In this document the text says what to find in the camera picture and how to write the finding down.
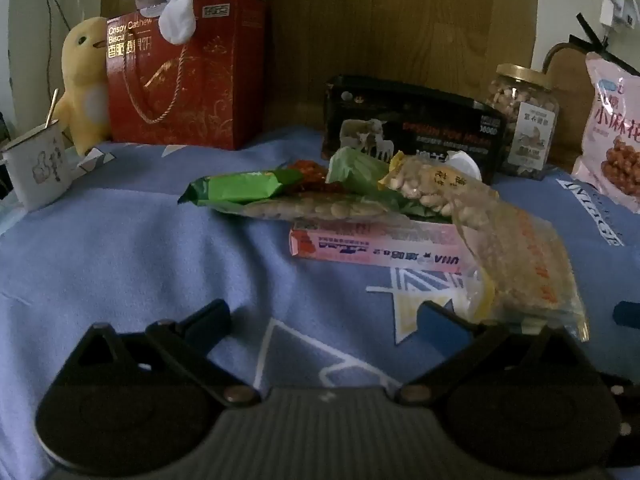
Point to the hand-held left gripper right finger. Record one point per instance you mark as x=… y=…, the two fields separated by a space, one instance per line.
x=442 y=322

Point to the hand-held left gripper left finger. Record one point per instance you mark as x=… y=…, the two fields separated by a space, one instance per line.
x=207 y=322

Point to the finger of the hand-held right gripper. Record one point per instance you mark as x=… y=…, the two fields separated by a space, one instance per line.
x=629 y=314

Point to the pink box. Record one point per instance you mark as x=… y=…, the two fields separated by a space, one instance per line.
x=375 y=250

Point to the clear bag orange print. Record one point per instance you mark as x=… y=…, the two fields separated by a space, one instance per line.
x=520 y=260

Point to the blue printed bedsheet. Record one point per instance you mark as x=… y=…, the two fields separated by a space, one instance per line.
x=125 y=260

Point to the clear peanut bag yellow label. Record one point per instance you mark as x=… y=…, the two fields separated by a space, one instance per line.
x=440 y=185

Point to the clear bag of beans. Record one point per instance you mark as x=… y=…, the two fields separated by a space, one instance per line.
x=310 y=207

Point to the light green snack packet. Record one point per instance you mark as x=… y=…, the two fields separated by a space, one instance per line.
x=355 y=170

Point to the pink snack bag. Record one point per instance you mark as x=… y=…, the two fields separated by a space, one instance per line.
x=612 y=135

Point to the red snack packet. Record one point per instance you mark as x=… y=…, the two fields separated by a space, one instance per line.
x=310 y=172

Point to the black printed box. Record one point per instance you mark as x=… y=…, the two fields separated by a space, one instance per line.
x=425 y=120

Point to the glass jar of nuts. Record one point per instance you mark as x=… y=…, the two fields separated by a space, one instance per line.
x=525 y=115

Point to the white enamel mug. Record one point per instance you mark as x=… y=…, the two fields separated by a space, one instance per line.
x=40 y=170

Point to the wooden chair back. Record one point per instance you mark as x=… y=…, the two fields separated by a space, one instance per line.
x=567 y=95

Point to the red gift box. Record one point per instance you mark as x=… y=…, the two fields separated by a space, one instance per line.
x=200 y=90

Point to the yellow duck plush toy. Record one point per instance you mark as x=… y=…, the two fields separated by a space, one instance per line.
x=82 y=70

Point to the white power adapter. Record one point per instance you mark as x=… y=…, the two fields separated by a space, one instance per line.
x=616 y=10

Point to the wooden headboard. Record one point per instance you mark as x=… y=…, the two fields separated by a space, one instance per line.
x=400 y=20

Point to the black metal frame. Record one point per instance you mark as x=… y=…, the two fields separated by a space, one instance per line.
x=590 y=32

